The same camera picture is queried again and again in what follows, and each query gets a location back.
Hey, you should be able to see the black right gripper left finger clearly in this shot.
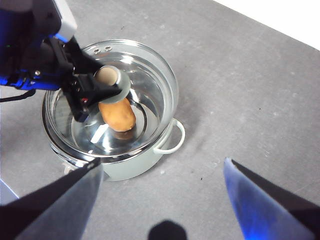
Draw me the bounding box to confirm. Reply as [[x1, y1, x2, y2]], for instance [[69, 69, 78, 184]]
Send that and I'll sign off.
[[0, 158, 105, 240]]

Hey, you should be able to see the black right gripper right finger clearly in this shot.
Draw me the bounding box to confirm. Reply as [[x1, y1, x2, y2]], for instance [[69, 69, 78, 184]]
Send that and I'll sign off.
[[223, 156, 320, 240]]

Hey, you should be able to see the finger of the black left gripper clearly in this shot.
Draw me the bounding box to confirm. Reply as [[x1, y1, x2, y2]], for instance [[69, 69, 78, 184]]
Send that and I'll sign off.
[[63, 36, 104, 75], [76, 74, 129, 108]]

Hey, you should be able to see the brown potato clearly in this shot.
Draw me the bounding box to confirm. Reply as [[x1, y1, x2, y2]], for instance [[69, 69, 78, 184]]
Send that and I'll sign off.
[[97, 97, 137, 133]]

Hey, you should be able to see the glass lid with green knob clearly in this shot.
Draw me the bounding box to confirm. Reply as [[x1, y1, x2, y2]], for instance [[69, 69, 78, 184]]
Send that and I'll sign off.
[[41, 38, 180, 161]]

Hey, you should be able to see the sage green electric pot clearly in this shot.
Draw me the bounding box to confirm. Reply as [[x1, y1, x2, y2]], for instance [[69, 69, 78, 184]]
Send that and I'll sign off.
[[42, 74, 186, 182]]

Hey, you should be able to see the pale grey camera box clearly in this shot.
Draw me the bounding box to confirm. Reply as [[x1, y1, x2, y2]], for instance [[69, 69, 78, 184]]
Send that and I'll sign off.
[[47, 0, 78, 43]]

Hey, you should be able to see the thin black cable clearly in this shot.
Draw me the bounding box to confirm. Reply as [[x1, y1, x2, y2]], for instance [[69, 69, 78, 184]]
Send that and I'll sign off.
[[0, 89, 36, 104]]

